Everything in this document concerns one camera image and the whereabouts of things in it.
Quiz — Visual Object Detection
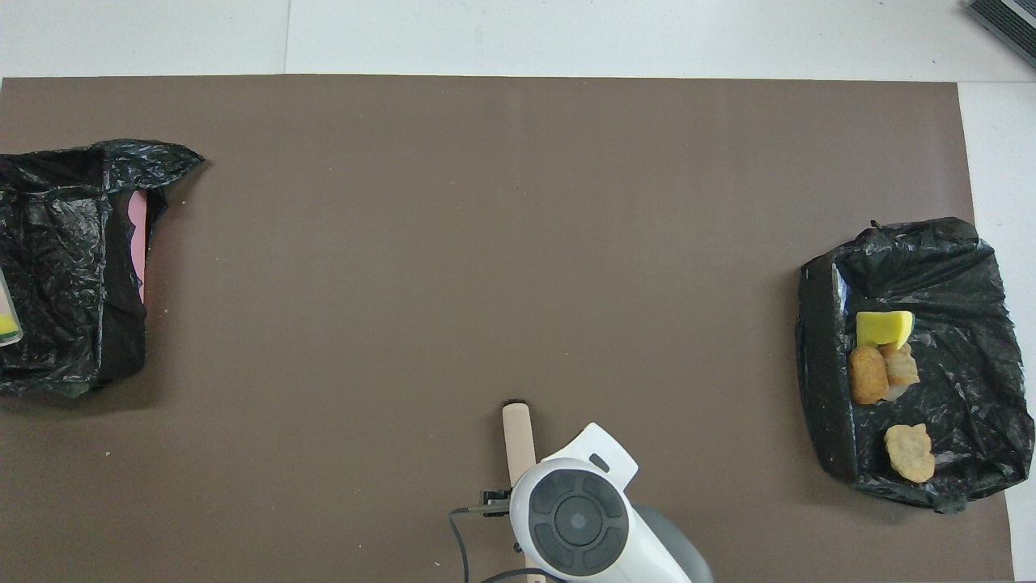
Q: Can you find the beige hand brush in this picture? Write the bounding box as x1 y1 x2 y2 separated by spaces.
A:
502 401 547 583

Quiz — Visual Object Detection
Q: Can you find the golden brown bread roll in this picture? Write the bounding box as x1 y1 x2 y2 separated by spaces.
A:
849 346 890 406

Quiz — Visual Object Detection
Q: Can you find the plain yellow sponge chunk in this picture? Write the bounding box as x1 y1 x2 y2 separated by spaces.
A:
856 310 915 351

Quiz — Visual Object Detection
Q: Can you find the pale orange-backed pastry piece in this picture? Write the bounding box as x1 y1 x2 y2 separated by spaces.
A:
879 342 921 402

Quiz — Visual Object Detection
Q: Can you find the beige plastic dustpan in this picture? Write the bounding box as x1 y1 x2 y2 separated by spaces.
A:
0 267 23 347

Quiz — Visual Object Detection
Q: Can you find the black bag lined bin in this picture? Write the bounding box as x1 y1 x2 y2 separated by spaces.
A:
795 217 1036 514

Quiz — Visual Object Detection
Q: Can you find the pink bin with black bag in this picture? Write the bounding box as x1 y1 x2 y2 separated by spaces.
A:
0 139 206 398

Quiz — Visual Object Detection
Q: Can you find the brown table mat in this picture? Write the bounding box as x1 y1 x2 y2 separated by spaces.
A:
0 74 1014 583

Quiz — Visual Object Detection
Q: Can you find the grey ribbed panel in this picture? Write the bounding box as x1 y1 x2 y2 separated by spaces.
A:
966 0 1036 67

